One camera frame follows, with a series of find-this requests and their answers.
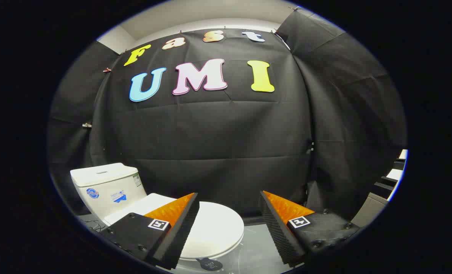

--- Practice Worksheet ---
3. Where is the white toilet lid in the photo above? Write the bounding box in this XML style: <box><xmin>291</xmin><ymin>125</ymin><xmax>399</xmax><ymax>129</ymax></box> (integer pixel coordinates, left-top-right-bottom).
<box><xmin>103</xmin><ymin>193</ymin><xmax>244</xmax><ymax>260</ymax></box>

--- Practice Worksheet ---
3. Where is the black and white shelf rack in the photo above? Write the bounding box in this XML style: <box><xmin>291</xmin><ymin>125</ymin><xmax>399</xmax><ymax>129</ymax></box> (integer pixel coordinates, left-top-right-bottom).
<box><xmin>373</xmin><ymin>149</ymin><xmax>408</xmax><ymax>199</ymax></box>

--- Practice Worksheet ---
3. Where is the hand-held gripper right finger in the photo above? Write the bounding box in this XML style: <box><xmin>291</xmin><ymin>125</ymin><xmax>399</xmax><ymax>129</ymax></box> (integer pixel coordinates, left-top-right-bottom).
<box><xmin>259</xmin><ymin>190</ymin><xmax>361</xmax><ymax>267</ymax></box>

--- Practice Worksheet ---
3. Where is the grey box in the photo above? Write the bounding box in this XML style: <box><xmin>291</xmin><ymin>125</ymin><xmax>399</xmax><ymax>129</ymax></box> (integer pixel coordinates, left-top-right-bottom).
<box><xmin>351</xmin><ymin>192</ymin><xmax>388</xmax><ymax>228</ymax></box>

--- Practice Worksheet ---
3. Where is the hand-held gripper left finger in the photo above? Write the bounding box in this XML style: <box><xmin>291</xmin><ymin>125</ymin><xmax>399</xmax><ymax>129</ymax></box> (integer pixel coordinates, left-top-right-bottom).
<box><xmin>98</xmin><ymin>192</ymin><xmax>200</xmax><ymax>271</ymax></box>

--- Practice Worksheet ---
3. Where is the black backdrop cloth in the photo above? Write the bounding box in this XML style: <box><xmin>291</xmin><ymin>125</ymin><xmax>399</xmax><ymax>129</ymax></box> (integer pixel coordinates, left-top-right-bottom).
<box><xmin>47</xmin><ymin>10</ymin><xmax>408</xmax><ymax>221</ymax></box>

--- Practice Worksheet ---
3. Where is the white ceramic toilet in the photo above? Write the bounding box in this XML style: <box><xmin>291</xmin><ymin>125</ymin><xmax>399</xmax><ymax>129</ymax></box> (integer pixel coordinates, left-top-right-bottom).
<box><xmin>70</xmin><ymin>163</ymin><xmax>245</xmax><ymax>263</ymax></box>

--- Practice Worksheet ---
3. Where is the black round lid pull tab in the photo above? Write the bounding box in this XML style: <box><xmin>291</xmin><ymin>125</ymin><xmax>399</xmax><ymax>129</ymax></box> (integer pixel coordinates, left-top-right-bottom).
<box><xmin>197</xmin><ymin>258</ymin><xmax>223</xmax><ymax>271</ymax></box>

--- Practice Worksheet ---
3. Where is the black cable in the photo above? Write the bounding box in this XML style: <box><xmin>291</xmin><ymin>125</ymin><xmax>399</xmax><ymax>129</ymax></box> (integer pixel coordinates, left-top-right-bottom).
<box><xmin>82</xmin><ymin>219</ymin><xmax>107</xmax><ymax>233</ymax></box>

